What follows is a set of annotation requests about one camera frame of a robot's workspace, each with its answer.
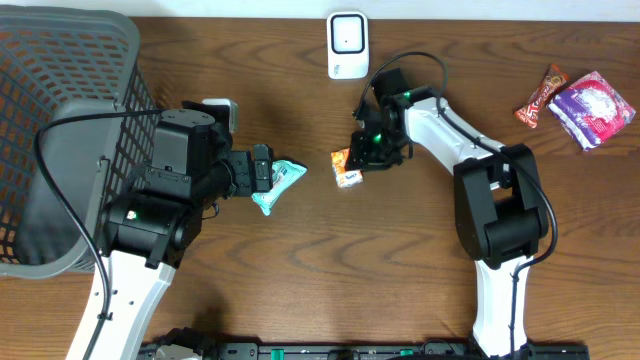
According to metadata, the red orange snack sachet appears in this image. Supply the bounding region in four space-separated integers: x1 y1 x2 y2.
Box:
514 64 569 128

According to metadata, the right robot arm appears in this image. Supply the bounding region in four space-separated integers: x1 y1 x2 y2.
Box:
345 69 549 359

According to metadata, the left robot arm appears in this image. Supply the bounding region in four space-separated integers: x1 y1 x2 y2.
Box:
67 99 273 359

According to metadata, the mint green wipes packet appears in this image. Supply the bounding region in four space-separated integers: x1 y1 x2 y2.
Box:
251 160 307 216

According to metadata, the grey plastic mesh basket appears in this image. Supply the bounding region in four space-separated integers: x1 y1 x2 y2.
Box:
1 5 158 279

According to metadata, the purple noodle packet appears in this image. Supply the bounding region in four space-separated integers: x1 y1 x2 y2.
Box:
548 71 636 151

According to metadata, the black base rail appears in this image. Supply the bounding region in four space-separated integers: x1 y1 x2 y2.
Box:
137 341 591 360

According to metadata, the small orange snack packet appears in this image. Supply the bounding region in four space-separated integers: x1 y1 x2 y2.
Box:
330 148 363 188

